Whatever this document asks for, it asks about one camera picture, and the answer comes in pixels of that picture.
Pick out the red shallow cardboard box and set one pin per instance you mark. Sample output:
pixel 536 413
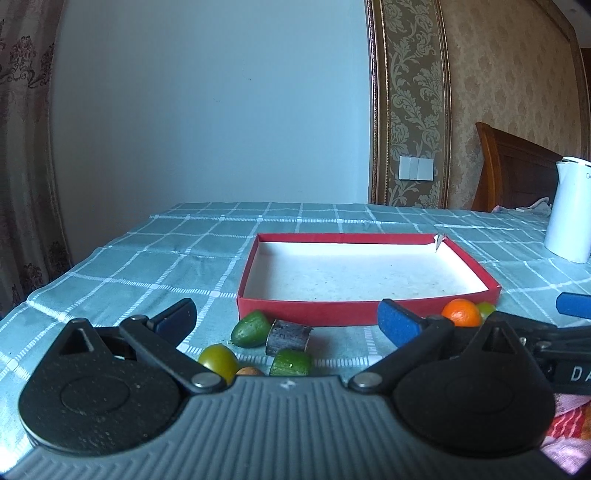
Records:
pixel 339 279

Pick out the green cucumber end piece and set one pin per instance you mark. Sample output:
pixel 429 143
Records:
pixel 251 331

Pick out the dark eggplant chunk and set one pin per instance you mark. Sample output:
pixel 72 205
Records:
pixel 287 335

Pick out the white wall switch panel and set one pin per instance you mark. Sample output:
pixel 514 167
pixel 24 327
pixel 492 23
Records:
pixel 416 168

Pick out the wooden headboard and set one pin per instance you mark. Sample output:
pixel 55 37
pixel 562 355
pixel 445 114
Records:
pixel 516 172

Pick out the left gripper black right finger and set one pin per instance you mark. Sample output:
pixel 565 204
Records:
pixel 473 392

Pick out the gold wallpaper frame moulding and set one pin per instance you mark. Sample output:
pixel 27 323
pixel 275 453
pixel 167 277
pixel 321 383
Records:
pixel 410 100

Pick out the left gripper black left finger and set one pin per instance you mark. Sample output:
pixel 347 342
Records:
pixel 103 390

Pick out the green tomato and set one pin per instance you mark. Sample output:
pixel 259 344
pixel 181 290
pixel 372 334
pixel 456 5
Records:
pixel 486 309
pixel 221 360

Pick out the pink towel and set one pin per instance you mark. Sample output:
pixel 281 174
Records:
pixel 567 442

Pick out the white electric kettle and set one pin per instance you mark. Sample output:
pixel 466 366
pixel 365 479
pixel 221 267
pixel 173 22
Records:
pixel 569 230

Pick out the teal checked tablecloth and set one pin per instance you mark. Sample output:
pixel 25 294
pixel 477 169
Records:
pixel 198 251

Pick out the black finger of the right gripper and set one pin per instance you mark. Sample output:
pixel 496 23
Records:
pixel 548 341
pixel 575 305

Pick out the orange mandarin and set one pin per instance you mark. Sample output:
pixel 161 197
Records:
pixel 463 313

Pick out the small brown longan fruit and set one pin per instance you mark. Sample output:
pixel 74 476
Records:
pixel 249 371

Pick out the patterned brown curtain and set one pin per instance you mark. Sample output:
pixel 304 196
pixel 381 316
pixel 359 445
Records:
pixel 33 244

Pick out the pink cloth on bed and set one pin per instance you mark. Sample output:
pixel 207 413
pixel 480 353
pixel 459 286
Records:
pixel 540 207

